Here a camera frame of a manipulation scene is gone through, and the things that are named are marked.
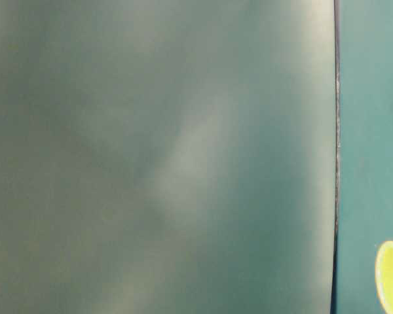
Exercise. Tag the green table mat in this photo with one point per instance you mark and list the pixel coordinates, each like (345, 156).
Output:
(366, 154)

